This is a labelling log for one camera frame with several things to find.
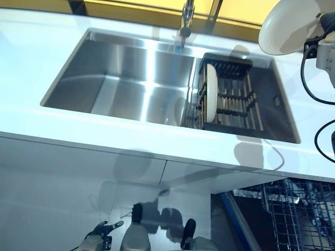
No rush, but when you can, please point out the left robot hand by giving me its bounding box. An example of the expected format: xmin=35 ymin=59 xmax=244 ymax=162
xmin=85 ymin=221 xmax=124 ymax=241

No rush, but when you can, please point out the shallow cream ceramic plate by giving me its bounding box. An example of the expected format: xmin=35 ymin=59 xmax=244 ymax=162
xmin=205 ymin=63 xmax=219 ymax=124

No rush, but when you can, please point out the deep cream ceramic plate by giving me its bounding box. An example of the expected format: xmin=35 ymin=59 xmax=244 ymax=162
xmin=258 ymin=0 xmax=321 ymax=56

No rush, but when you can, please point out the wide white cabinet door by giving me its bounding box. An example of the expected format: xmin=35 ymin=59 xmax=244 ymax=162
xmin=0 ymin=132 xmax=168 ymax=251

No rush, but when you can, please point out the right robot leg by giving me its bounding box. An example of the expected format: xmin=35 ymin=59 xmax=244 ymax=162
xmin=180 ymin=218 xmax=218 ymax=251

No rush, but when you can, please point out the narrow white cabinet door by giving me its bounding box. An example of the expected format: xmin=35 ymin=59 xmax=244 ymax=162
xmin=159 ymin=158 xmax=286 ymax=194

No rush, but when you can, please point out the stainless steel sink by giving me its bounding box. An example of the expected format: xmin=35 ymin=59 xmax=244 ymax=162
xmin=40 ymin=27 xmax=302 ymax=145

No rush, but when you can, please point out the black sink dish rack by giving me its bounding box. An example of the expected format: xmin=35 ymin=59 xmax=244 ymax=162
xmin=183 ymin=52 xmax=271 ymax=141

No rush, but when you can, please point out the chrome kitchen faucet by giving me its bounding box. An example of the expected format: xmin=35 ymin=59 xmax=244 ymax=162
xmin=179 ymin=0 xmax=196 ymax=50

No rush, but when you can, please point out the wire dishwasher rack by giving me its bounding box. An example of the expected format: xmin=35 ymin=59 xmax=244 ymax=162
xmin=232 ymin=177 xmax=335 ymax=251

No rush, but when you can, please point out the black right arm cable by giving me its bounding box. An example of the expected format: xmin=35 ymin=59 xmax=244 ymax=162
xmin=300 ymin=43 xmax=335 ymax=161

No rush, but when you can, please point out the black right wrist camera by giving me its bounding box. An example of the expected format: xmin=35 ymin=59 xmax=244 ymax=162
xmin=304 ymin=37 xmax=319 ymax=60

